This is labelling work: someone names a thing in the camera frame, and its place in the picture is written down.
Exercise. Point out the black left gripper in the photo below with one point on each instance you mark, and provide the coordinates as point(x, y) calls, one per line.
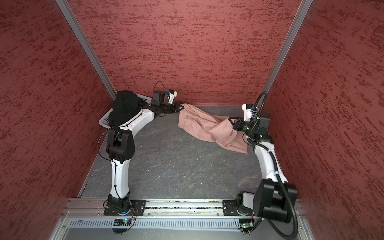
point(174, 104)

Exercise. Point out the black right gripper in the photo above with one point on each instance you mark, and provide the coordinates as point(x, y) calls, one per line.
point(239, 121)

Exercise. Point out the pink shorts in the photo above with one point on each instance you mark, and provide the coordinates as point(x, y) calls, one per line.
point(214, 129)

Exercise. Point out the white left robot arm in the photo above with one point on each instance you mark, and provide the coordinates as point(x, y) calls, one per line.
point(121, 149)

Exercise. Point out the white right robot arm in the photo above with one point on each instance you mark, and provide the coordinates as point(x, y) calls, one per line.
point(274, 195)

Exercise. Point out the black shorts in basket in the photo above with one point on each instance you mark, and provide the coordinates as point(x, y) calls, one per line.
point(125, 107)

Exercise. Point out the white plastic laundry basket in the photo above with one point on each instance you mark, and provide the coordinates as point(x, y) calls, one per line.
point(104, 120)

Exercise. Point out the right circuit board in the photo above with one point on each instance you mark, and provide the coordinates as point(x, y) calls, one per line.
point(246, 225)

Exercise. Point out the circuit board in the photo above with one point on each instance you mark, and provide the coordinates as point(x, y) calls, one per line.
point(122, 223)
point(246, 225)

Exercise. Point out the left circuit board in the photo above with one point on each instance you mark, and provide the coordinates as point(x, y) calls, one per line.
point(122, 223)

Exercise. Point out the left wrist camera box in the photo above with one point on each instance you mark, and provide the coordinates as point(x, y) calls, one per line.
point(163, 97)

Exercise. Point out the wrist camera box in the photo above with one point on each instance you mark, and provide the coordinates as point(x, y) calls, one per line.
point(163, 97)
point(250, 113)

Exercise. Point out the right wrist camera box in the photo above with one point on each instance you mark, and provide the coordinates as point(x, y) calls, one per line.
point(250, 113)

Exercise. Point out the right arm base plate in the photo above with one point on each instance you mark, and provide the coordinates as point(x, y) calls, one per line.
point(235, 208)

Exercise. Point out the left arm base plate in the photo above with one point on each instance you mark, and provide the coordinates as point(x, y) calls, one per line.
point(137, 208)

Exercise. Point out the right aluminium corner post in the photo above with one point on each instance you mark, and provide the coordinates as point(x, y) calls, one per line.
point(290, 37)

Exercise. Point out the aluminium corner post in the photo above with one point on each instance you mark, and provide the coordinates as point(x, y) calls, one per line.
point(290, 37)
point(80, 35)

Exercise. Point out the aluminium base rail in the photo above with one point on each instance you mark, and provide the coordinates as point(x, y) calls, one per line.
point(155, 208)

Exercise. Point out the left aluminium corner post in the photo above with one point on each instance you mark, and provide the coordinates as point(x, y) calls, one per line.
point(80, 35)

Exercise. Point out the white slotted cable duct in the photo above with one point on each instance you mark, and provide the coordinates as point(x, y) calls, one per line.
point(169, 224)

